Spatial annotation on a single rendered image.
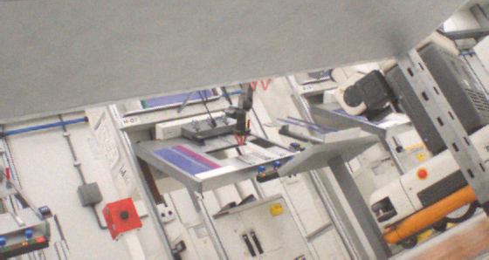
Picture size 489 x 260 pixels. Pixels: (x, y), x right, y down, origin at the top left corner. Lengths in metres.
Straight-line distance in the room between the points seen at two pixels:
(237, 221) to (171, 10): 2.64
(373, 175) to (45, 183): 2.55
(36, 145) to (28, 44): 4.33
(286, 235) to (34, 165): 2.32
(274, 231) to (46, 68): 2.75
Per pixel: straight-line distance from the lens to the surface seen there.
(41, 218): 2.47
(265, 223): 3.22
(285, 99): 4.33
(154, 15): 0.54
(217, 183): 2.81
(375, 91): 2.49
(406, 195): 2.33
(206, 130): 3.36
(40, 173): 4.73
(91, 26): 0.52
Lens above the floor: 0.04
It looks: 18 degrees up
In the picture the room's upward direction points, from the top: 26 degrees counter-clockwise
